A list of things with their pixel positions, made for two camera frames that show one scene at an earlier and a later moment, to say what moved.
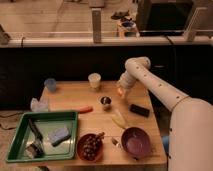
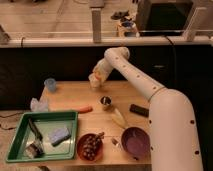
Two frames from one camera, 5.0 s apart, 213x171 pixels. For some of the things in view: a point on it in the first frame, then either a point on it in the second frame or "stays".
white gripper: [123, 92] → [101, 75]
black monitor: [163, 18] stays
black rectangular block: [140, 110] stays
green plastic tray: [45, 136] stays
